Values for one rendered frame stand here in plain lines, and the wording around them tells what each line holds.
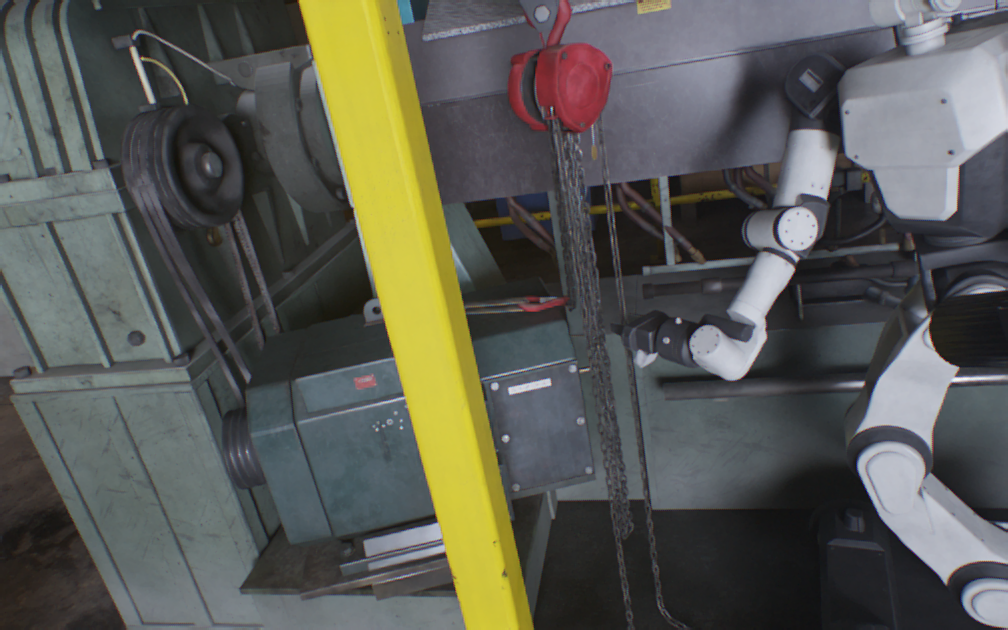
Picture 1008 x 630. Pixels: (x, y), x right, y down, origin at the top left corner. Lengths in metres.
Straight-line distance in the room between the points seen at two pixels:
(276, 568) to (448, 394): 1.05
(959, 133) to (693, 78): 0.77
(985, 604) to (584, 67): 1.28
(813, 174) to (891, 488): 0.61
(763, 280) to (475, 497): 0.65
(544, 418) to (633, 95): 0.83
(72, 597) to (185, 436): 1.02
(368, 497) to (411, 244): 0.83
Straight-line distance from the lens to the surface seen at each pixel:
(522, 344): 1.59
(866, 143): 1.36
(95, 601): 2.81
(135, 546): 2.36
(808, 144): 1.45
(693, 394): 2.01
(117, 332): 2.02
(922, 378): 1.51
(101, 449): 2.19
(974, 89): 1.26
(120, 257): 1.91
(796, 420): 2.19
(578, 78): 1.35
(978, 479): 2.40
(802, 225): 1.40
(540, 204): 4.64
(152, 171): 1.76
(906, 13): 1.34
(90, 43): 1.90
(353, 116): 1.00
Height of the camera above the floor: 1.51
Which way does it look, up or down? 22 degrees down
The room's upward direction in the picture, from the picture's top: 11 degrees counter-clockwise
